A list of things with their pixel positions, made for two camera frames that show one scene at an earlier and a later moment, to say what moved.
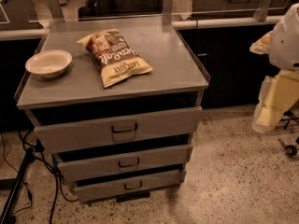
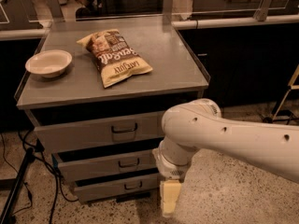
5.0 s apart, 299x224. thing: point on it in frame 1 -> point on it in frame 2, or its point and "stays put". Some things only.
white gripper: (286, 44) -> (172, 169)
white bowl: (49, 63) stays put
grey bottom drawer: (101, 189) stays put
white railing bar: (225, 22) stays put
